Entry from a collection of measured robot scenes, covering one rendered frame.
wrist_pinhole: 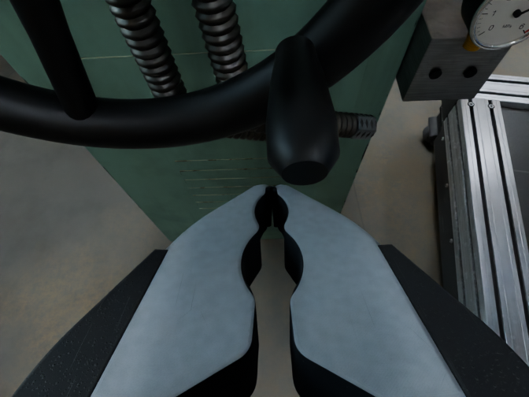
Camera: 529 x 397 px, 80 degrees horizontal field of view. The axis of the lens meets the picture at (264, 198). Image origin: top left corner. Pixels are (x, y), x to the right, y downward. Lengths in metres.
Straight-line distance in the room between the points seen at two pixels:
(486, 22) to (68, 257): 0.98
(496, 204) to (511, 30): 0.49
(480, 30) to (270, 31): 0.18
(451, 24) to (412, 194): 0.67
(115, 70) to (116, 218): 0.64
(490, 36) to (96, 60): 0.38
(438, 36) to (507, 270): 0.49
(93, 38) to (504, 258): 0.72
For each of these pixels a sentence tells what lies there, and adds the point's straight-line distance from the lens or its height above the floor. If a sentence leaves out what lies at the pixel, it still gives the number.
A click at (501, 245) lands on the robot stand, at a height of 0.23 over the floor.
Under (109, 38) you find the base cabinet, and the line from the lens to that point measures 0.40.
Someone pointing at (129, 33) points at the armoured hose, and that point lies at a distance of 0.22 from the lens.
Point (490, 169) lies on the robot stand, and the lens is 0.83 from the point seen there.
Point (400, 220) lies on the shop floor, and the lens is 0.95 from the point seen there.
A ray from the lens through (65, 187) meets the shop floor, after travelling 1.14.
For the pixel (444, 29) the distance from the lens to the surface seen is 0.37.
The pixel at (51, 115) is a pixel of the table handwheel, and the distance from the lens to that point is 0.20.
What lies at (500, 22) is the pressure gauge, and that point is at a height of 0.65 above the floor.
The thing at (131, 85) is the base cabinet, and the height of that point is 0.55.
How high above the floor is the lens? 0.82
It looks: 63 degrees down
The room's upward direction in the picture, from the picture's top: 5 degrees counter-clockwise
